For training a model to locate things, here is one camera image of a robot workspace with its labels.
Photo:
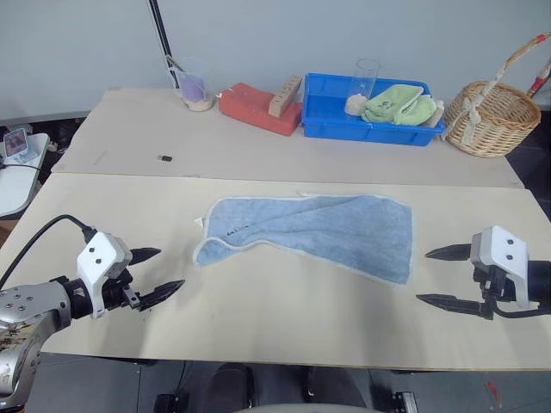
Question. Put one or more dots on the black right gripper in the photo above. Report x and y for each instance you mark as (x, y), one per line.
(495, 288)

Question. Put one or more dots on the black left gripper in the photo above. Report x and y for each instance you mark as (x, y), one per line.
(115, 292)

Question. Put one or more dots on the light blue towel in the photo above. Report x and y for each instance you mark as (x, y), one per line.
(336, 232)

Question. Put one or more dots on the green cloth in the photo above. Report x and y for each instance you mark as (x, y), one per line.
(391, 105)

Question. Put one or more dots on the small black object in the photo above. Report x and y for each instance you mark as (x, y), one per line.
(165, 158)

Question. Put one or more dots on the dark rounded shape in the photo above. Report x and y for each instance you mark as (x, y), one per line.
(228, 385)

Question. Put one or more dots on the small white screen device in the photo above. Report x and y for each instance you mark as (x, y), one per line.
(17, 144)

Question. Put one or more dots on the clear cup with purple filling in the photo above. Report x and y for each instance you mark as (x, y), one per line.
(193, 88)

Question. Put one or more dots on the red brick block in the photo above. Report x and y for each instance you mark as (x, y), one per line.
(249, 105)

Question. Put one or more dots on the beige lump in glass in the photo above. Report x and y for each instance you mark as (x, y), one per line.
(355, 105)

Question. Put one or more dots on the blue plastic bin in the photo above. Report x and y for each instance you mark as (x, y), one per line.
(327, 116)

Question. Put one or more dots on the red and white stick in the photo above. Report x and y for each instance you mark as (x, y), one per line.
(538, 79)

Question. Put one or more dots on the clear tall glass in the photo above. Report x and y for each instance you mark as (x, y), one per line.
(365, 79)

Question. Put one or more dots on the wooden block with holes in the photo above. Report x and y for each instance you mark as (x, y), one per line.
(282, 96)

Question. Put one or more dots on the black slanted pole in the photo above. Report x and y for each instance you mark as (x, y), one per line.
(161, 30)

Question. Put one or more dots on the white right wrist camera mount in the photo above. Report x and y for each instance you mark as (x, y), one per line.
(503, 249)

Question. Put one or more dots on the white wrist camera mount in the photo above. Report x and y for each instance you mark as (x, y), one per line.
(97, 254)
(503, 249)

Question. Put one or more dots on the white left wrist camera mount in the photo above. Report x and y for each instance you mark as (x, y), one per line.
(97, 254)

